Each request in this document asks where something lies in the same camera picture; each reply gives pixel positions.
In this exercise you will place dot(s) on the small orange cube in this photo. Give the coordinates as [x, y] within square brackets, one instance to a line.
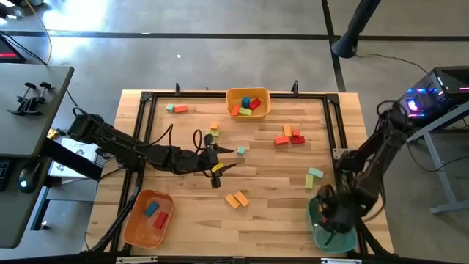
[214, 125]

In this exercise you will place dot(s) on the grey desk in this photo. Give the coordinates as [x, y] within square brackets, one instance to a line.
[36, 132]

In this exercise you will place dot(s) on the green wooden block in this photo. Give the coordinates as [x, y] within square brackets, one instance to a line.
[309, 181]
[216, 132]
[245, 111]

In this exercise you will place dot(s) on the orange plastic bin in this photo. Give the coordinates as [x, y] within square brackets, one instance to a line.
[143, 231]

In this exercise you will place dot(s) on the small orange-red cube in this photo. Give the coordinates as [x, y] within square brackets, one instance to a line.
[295, 132]

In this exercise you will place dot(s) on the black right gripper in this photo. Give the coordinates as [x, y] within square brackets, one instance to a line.
[339, 214]

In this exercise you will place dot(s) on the silver metal bracket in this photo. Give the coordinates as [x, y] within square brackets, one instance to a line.
[137, 260]
[340, 261]

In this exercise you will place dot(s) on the short blue wooden block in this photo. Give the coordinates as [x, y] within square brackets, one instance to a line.
[245, 102]

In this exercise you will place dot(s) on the black desk clamp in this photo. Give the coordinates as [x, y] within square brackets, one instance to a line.
[22, 104]
[36, 102]

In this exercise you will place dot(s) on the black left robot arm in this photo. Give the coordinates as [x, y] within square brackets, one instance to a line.
[154, 155]

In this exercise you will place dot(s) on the teal wooden block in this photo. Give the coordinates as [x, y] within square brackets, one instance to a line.
[315, 172]

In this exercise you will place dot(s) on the black computer mouse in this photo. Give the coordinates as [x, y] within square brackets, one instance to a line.
[29, 176]

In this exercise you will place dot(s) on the yellow plastic bin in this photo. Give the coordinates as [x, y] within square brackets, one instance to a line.
[234, 96]

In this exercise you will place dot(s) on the black keyboard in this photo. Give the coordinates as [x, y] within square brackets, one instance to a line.
[3, 174]

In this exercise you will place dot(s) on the black desk support beam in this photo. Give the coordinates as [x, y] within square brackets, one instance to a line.
[69, 158]

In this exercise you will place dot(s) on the small yellow object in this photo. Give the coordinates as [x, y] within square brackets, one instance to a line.
[52, 133]

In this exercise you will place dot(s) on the grey side table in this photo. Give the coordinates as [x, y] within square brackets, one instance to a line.
[440, 172]

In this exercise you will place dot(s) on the black pole stand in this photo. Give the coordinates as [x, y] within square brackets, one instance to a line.
[353, 29]

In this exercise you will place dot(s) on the black aluminium table frame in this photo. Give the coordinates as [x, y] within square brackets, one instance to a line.
[190, 95]

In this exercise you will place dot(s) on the black computer tower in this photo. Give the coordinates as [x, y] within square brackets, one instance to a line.
[450, 84]

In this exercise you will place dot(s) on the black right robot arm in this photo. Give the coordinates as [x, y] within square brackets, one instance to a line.
[384, 146]

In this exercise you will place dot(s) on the black monitor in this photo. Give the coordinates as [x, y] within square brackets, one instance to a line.
[9, 51]

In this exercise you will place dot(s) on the teal plastic bin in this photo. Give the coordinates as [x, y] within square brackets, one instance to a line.
[344, 243]

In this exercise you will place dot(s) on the thick orange wooden block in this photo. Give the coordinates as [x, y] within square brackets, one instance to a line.
[241, 198]

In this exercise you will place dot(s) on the white booklet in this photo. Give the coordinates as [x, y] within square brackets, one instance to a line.
[80, 148]

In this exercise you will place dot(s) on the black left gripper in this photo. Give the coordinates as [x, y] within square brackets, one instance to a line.
[209, 159]

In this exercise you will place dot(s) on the black frame clamp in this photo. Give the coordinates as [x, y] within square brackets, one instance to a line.
[295, 87]
[177, 88]

